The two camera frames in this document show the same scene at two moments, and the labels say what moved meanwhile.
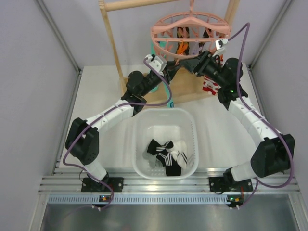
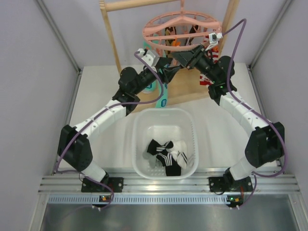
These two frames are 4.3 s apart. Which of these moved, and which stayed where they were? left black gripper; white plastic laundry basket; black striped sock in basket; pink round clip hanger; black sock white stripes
Moved: pink round clip hanger
Stayed: left black gripper; black striped sock in basket; black sock white stripes; white plastic laundry basket
